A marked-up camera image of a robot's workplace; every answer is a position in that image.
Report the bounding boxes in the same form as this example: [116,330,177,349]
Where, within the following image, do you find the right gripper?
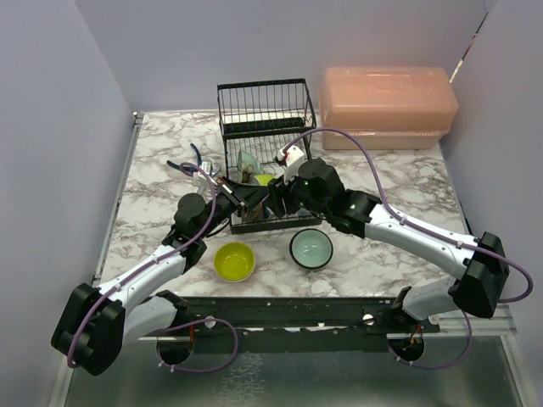
[263,164,329,219]

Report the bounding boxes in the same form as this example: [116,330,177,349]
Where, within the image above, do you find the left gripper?
[198,176,267,240]

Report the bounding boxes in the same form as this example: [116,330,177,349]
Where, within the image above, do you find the mint green floral bowl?
[237,150,263,184]

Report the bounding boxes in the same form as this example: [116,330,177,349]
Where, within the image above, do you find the beige floral bowl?
[242,204,264,222]

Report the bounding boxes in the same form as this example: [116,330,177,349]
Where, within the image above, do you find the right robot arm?
[266,159,509,332]

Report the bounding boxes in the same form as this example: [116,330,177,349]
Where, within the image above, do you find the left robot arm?
[51,177,268,376]

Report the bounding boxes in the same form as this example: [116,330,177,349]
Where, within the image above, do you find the silver wrench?
[200,160,221,176]

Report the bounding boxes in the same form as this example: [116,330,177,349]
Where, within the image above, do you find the black rimmed bowl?
[288,228,333,271]

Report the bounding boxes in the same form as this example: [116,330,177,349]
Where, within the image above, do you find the yellow-green bowl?
[213,242,255,282]

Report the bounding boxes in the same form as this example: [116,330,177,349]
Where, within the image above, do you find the pink plastic storage box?
[318,66,459,150]

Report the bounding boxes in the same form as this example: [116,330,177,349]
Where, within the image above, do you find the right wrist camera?
[276,145,306,184]

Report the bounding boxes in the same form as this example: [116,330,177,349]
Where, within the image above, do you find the blue handled pliers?
[166,142,204,170]

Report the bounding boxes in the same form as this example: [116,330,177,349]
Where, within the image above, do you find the black wire dish rack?
[216,77,326,235]

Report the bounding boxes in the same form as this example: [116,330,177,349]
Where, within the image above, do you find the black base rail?
[158,291,439,354]

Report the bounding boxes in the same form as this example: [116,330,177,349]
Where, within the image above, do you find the aluminium frame rail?
[437,304,517,336]

